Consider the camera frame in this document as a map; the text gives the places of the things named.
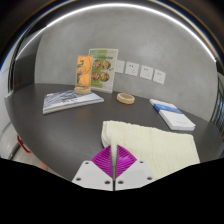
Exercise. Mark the green menu sign stand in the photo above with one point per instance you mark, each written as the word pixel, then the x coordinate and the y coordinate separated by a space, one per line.
pixel 105 66

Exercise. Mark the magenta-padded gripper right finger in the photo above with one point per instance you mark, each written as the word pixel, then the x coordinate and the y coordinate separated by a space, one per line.
pixel 135 175

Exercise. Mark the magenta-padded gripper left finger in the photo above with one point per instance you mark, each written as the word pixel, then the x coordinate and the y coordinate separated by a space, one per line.
pixel 95 176

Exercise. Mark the curved white light strip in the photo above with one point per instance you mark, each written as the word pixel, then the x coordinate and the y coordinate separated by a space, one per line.
pixel 113 5

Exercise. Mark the cream towel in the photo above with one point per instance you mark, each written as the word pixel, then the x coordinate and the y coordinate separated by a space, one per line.
pixel 156 146

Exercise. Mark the round wooden coaster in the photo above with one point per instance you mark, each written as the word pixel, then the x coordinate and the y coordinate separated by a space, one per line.
pixel 125 98

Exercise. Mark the red metal chair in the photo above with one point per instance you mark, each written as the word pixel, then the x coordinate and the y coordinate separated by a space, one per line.
pixel 23 145

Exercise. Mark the grey printed magazine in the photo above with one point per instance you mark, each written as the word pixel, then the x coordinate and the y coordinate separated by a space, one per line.
pixel 70 100

